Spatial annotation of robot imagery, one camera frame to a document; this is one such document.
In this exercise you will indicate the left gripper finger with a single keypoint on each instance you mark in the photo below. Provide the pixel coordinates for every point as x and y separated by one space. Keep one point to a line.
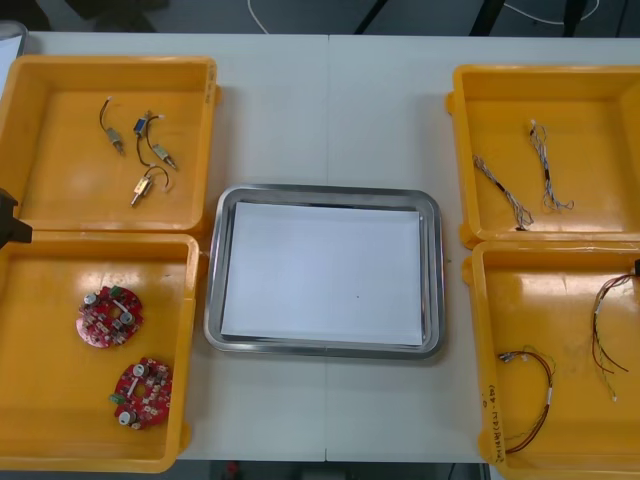
7 204
17 231

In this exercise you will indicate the round red circuit board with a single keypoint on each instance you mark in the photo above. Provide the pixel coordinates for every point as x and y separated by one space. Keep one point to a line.
107 315
142 392

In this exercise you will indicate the blue label solenoid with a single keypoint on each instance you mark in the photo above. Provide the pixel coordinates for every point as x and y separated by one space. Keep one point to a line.
140 126

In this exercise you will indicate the yellow-orange plastic bin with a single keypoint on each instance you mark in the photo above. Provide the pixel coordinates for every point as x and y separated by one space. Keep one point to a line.
595 210
565 440
60 200
50 400

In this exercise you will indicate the white panel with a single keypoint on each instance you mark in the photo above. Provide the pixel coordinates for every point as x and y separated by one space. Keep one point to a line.
10 45

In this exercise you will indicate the steel tray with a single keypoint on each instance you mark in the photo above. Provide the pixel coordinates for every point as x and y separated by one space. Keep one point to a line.
212 300

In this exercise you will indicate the white paper sheet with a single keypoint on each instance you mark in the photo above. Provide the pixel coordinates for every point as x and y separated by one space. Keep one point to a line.
320 270

